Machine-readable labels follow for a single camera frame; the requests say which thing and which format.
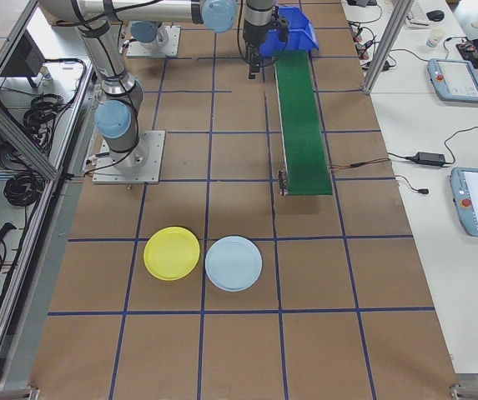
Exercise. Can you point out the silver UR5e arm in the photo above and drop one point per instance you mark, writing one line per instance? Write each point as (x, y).
(109, 71)
(144, 31)

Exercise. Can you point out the light blue plate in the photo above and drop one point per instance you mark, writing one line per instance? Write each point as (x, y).
(233, 263)

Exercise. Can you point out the yellow plate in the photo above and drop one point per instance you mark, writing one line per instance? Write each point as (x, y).
(172, 253)

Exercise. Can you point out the blue plastic bin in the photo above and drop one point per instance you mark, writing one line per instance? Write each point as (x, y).
(305, 35)

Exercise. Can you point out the green conveyor belt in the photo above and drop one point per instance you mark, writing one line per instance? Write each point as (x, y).
(303, 125)

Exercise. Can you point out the small circuit board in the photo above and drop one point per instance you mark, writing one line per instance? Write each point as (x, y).
(361, 33)
(365, 56)

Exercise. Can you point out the black power adapter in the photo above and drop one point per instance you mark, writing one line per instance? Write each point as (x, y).
(385, 66)
(430, 158)

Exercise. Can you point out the white keyboard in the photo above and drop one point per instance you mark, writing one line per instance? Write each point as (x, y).
(418, 14)

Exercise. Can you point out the white paper cup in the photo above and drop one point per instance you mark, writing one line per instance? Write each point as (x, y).
(435, 41)

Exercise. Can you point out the black computer mouse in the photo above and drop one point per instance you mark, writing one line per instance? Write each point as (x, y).
(435, 15)

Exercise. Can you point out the white desk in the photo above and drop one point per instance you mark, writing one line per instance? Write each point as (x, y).
(430, 125)

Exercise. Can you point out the brown cardboard box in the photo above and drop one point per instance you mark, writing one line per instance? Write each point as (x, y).
(61, 21)

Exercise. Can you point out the black red electronics board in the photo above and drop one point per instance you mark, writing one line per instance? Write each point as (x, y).
(470, 46)

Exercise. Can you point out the dark grey electronics box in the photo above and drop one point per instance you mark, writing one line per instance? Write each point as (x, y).
(23, 56)

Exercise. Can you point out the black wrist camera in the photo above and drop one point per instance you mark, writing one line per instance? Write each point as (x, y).
(281, 25)

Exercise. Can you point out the white square base plate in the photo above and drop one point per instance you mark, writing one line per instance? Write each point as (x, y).
(153, 166)
(172, 46)

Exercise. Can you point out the aluminium extrusion post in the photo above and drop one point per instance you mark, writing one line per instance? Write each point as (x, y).
(383, 50)

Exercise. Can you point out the aluminium V-shaped frame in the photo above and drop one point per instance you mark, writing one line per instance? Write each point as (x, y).
(21, 143)

